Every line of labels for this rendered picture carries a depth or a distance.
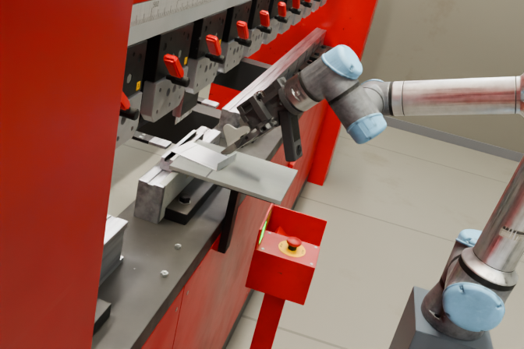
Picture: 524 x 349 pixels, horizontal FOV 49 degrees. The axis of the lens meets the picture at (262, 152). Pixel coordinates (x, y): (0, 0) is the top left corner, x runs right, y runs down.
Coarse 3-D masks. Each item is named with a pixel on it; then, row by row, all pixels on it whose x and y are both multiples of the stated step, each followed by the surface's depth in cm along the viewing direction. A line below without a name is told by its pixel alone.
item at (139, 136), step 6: (138, 132) 139; (132, 138) 137; (138, 138) 136; (144, 138) 137; (150, 138) 138; (156, 138) 138; (150, 144) 136; (156, 144) 136; (162, 144) 136; (168, 144) 137
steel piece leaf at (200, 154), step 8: (184, 152) 135; (192, 152) 136; (200, 152) 137; (208, 152) 138; (216, 152) 139; (200, 160) 133; (208, 160) 134; (216, 160) 135; (224, 160) 132; (232, 160) 136; (216, 168) 131
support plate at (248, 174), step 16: (208, 144) 143; (176, 160) 131; (192, 160) 132; (240, 160) 138; (256, 160) 140; (192, 176) 128; (208, 176) 127; (224, 176) 129; (240, 176) 131; (256, 176) 132; (272, 176) 134; (288, 176) 136; (256, 192) 125; (272, 192) 127
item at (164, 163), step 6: (192, 132) 147; (186, 138) 143; (192, 138) 146; (198, 138) 145; (180, 144) 139; (168, 150) 135; (162, 156) 131; (168, 156) 133; (162, 162) 132; (168, 162) 131; (162, 168) 132; (168, 168) 132
